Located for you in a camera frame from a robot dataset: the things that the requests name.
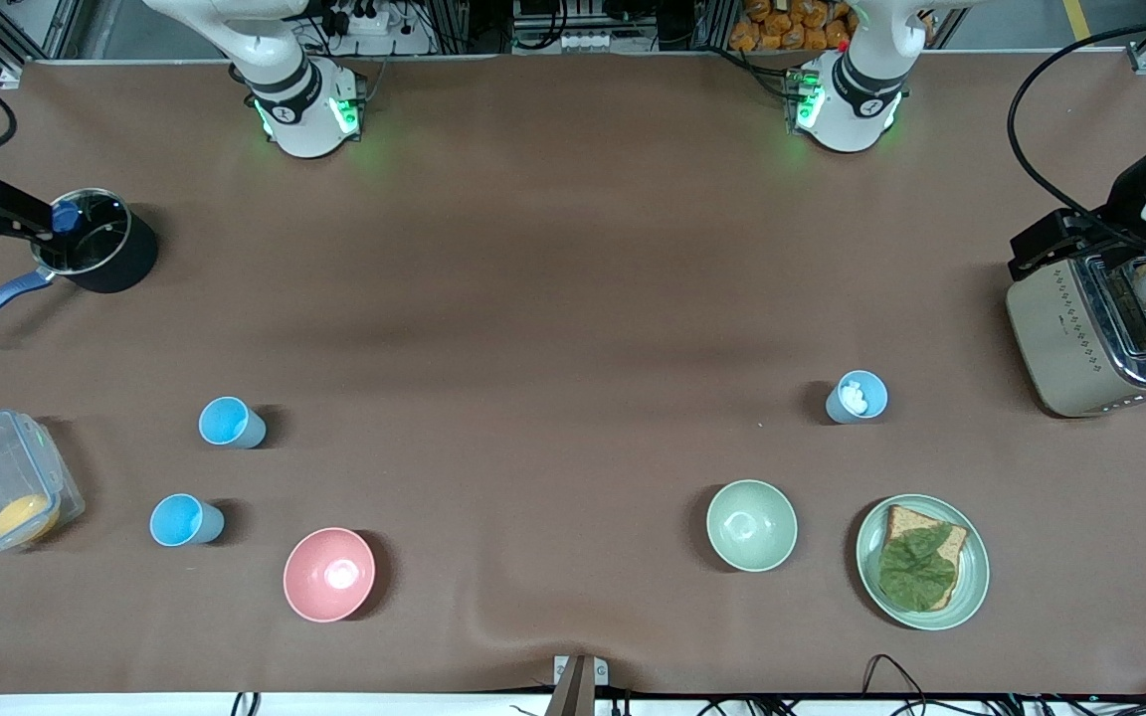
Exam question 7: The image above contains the blue plastic cup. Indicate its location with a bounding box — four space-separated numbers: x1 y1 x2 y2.
198 396 268 450
149 493 226 548
825 370 889 426

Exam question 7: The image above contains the silver beige toaster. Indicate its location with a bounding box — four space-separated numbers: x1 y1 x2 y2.
1006 249 1146 419

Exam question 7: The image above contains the glass lid blue knob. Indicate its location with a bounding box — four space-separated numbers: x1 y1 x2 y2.
31 187 132 277

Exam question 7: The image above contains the orange round food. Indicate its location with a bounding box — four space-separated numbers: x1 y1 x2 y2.
0 493 63 544

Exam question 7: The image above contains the brown bread slice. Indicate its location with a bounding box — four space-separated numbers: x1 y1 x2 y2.
881 504 970 612

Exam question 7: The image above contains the bag of orange buns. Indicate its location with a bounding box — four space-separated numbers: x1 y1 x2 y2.
728 0 859 54

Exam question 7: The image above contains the green lettuce leaf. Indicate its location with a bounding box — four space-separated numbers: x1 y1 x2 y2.
877 524 960 611

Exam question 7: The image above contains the pale green plate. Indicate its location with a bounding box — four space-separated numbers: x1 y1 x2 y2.
855 493 991 631

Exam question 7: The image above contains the white power strip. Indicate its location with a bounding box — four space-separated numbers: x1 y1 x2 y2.
319 0 392 37

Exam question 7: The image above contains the pale green bowl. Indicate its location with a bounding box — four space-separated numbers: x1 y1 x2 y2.
705 479 799 574

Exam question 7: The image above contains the pink bowl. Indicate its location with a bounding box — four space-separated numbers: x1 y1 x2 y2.
283 527 377 625

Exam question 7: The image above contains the brown table cover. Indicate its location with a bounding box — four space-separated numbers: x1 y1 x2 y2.
0 52 1146 697

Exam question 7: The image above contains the black saucepan blue handle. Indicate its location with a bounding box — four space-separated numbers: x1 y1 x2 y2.
0 187 160 343

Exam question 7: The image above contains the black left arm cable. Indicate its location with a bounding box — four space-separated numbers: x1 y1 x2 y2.
1007 12 1146 250

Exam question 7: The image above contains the black looped cable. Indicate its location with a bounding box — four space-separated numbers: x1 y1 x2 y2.
861 653 932 716

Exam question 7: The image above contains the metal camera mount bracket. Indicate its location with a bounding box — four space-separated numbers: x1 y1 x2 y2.
544 653 610 716

